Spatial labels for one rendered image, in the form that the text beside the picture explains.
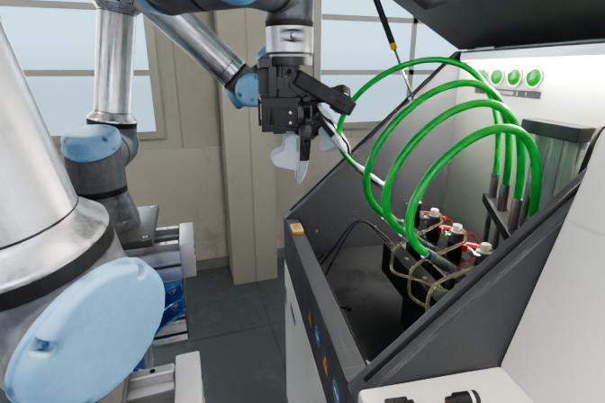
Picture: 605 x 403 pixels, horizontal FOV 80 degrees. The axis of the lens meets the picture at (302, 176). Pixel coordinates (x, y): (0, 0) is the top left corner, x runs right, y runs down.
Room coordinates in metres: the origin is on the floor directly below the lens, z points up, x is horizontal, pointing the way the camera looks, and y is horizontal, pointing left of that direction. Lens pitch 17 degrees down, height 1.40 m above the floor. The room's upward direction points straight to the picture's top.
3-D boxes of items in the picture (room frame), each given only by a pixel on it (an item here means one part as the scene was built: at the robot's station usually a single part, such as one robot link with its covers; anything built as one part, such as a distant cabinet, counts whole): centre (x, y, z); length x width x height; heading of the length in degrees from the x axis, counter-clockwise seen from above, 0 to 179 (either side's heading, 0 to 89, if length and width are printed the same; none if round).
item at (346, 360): (0.73, -0.03, 0.87); 0.62 x 0.04 x 0.16; 11
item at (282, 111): (0.60, 0.03, 1.35); 0.09 x 0.08 x 0.12; 101
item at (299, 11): (0.60, 0.02, 1.51); 0.09 x 0.08 x 0.11; 152
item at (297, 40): (0.60, 0.02, 1.44); 0.08 x 0.08 x 0.05
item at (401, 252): (0.66, -0.28, 0.91); 0.34 x 0.10 x 0.15; 11
